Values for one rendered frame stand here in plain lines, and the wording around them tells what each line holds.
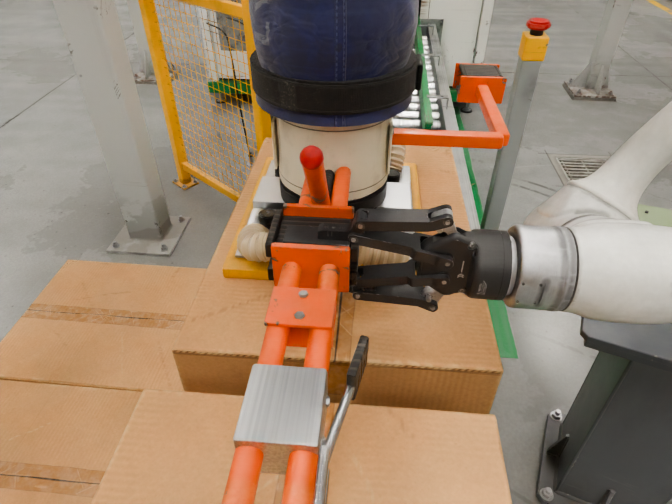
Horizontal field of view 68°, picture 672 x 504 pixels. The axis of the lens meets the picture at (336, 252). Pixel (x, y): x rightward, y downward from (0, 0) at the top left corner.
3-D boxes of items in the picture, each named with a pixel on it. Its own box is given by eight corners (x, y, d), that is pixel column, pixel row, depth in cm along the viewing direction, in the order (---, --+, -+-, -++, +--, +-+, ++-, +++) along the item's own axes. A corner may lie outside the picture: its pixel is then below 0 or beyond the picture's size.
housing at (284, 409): (254, 394, 43) (248, 361, 40) (331, 400, 43) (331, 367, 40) (235, 472, 38) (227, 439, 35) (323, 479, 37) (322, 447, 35)
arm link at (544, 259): (558, 330, 52) (500, 325, 52) (539, 273, 59) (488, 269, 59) (586, 263, 46) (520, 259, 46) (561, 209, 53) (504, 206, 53)
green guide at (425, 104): (413, 29, 315) (414, 14, 310) (429, 30, 315) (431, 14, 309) (423, 142, 191) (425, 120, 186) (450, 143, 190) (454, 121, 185)
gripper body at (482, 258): (521, 256, 47) (423, 250, 48) (502, 318, 53) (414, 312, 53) (507, 212, 53) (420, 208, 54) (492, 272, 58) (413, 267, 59)
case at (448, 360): (277, 276, 132) (264, 136, 107) (428, 284, 129) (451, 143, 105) (217, 504, 85) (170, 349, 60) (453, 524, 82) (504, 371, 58)
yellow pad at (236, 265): (267, 164, 97) (265, 141, 94) (317, 167, 97) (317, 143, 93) (222, 278, 71) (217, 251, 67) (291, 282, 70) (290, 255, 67)
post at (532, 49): (468, 274, 215) (522, 30, 152) (484, 275, 214) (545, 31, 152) (469, 284, 210) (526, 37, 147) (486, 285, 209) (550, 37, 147)
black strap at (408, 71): (269, 56, 79) (267, 29, 76) (415, 61, 77) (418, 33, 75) (235, 112, 61) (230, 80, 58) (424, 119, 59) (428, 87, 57)
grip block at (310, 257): (279, 242, 61) (276, 201, 57) (359, 246, 60) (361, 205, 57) (267, 288, 54) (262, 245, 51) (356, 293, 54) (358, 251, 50)
